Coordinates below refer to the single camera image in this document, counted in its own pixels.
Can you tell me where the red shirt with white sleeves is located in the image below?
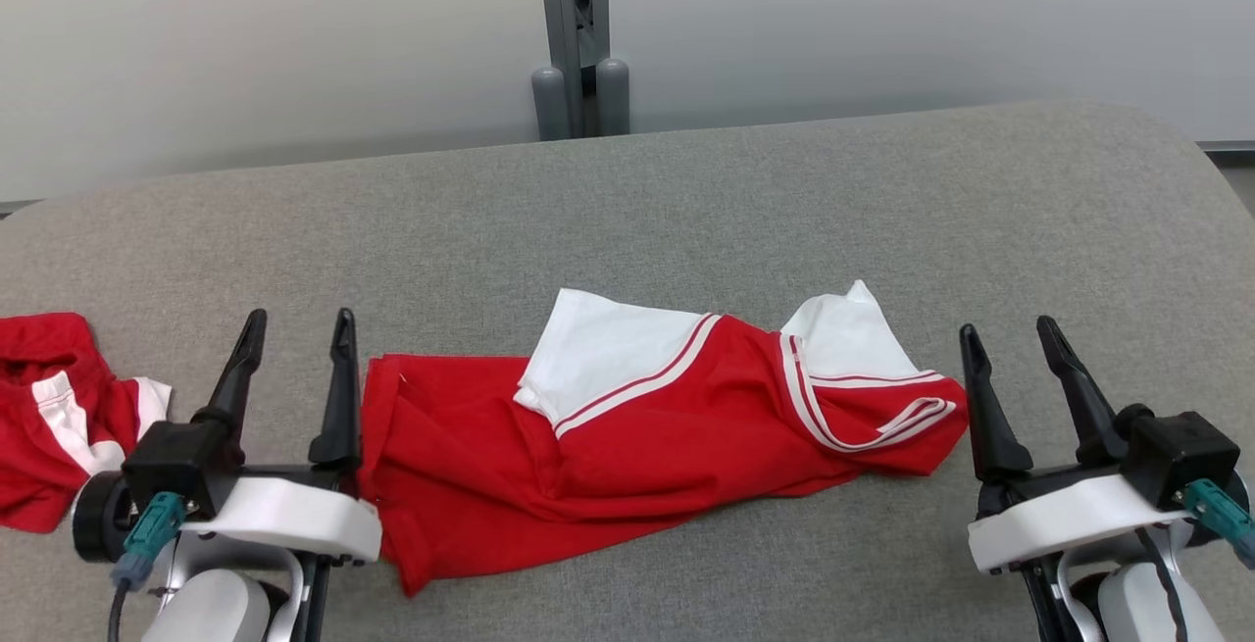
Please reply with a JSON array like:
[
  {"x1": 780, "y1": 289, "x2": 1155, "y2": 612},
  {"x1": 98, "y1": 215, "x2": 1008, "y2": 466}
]
[{"x1": 358, "y1": 279, "x2": 972, "y2": 599}]

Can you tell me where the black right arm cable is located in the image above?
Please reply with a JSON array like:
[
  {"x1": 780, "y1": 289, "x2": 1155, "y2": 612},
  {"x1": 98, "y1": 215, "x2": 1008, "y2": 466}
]
[{"x1": 1135, "y1": 524, "x2": 1192, "y2": 642}]

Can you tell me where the black left camera cable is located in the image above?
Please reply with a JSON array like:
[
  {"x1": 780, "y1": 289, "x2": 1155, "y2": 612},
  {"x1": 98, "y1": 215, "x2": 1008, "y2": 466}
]
[{"x1": 106, "y1": 578, "x2": 133, "y2": 642}]

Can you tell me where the teal camera connector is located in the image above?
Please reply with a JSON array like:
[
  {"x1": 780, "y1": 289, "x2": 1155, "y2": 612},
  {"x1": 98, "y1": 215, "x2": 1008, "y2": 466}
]
[
  {"x1": 1180, "y1": 478, "x2": 1255, "y2": 569},
  {"x1": 110, "y1": 491, "x2": 187, "y2": 591}
]

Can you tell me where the red garment with white bands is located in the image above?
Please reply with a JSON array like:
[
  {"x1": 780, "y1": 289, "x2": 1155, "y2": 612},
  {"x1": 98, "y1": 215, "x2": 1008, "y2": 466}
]
[{"x1": 0, "y1": 312, "x2": 174, "y2": 534}]

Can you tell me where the teal left camera connector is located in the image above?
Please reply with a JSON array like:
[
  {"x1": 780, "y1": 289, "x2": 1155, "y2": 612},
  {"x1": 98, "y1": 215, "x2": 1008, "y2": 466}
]
[{"x1": 110, "y1": 491, "x2": 187, "y2": 591}]

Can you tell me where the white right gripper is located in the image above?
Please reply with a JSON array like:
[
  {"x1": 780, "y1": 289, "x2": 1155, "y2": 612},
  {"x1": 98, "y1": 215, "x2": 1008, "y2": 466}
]
[{"x1": 958, "y1": 315, "x2": 1195, "y2": 577}]

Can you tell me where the grey metal partition post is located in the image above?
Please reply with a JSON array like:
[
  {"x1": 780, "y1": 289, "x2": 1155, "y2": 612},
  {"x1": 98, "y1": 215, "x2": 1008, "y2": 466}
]
[{"x1": 535, "y1": 0, "x2": 611, "y2": 139}]

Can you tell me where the grey cylindrical post foot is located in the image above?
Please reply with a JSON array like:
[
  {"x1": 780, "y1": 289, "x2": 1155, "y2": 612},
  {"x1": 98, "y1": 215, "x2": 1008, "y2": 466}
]
[
  {"x1": 595, "y1": 57, "x2": 631, "y2": 138},
  {"x1": 531, "y1": 66, "x2": 573, "y2": 142}
]

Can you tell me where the teal right camera connector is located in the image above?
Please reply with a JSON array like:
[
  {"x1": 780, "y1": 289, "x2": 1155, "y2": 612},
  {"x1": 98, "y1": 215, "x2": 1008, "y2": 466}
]
[{"x1": 1180, "y1": 478, "x2": 1255, "y2": 569}]

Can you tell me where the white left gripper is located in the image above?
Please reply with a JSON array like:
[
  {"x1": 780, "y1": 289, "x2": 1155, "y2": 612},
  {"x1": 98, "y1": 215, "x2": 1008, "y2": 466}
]
[{"x1": 179, "y1": 307, "x2": 383, "y2": 567}]

